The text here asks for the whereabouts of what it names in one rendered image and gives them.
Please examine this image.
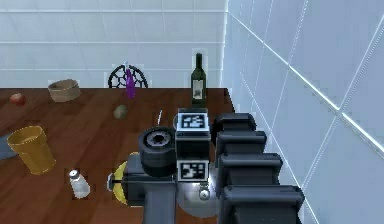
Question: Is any red apple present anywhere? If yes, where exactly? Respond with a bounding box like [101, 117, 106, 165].
[9, 92, 27, 107]

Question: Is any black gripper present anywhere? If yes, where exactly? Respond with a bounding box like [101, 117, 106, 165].
[106, 125, 178, 208]

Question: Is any brown wooden table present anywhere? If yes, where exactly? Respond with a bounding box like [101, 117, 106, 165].
[0, 87, 236, 224]

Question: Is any dark green wine bottle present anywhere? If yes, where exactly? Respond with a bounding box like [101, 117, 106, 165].
[190, 52, 207, 108]

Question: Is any purple bottle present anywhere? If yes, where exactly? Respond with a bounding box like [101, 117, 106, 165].
[125, 67, 137, 100]

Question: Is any yellow cup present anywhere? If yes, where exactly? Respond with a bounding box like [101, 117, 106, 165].
[6, 125, 57, 176]

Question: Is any green brown potato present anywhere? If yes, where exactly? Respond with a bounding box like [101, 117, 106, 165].
[113, 103, 130, 121]

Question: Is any tan bowl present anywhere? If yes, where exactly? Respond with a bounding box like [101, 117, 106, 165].
[47, 78, 82, 103]

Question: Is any yellow round plate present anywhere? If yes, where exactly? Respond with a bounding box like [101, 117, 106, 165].
[112, 151, 141, 206]

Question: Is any glass salt shaker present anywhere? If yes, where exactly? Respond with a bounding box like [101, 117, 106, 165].
[67, 168, 92, 200]

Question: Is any grey blue flat object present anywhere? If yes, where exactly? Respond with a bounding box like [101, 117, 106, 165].
[0, 134, 18, 161]

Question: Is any grey round plate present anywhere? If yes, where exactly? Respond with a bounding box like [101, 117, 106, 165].
[175, 181, 220, 220]

